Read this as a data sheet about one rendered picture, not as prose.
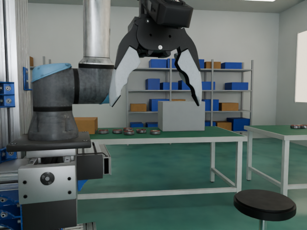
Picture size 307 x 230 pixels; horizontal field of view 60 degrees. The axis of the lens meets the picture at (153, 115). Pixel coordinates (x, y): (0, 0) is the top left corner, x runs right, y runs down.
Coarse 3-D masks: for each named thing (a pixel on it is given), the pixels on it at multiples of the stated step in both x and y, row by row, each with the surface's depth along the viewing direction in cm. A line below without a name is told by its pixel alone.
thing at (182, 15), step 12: (144, 0) 40; (156, 0) 33; (168, 0) 32; (180, 0) 34; (156, 12) 33; (168, 12) 32; (180, 12) 32; (192, 12) 33; (168, 24) 33; (180, 24) 33
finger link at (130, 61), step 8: (128, 48) 39; (128, 56) 39; (136, 56) 40; (120, 64) 39; (128, 64) 39; (136, 64) 40; (112, 72) 40; (120, 72) 39; (128, 72) 39; (112, 80) 39; (120, 80) 39; (112, 88) 39; (120, 88) 39; (112, 96) 39; (112, 104) 40
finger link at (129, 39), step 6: (132, 30) 39; (126, 36) 39; (132, 36) 39; (150, 36) 40; (120, 42) 39; (126, 42) 39; (132, 42) 39; (120, 48) 39; (126, 48) 39; (120, 54) 39; (120, 60) 39; (114, 66) 39
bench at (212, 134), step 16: (112, 128) 332; (144, 128) 332; (208, 128) 332; (112, 144) 253; (240, 144) 273; (240, 160) 274; (224, 176) 317; (240, 176) 276; (128, 192) 265; (144, 192) 265; (160, 192) 266; (176, 192) 269; (192, 192) 271; (208, 192) 273; (224, 192) 275
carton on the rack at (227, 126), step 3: (216, 123) 651; (219, 123) 644; (222, 123) 645; (225, 123) 646; (228, 123) 647; (231, 123) 647; (219, 126) 645; (222, 126) 646; (225, 126) 646; (228, 126) 647; (231, 126) 648; (228, 129) 648; (231, 129) 648
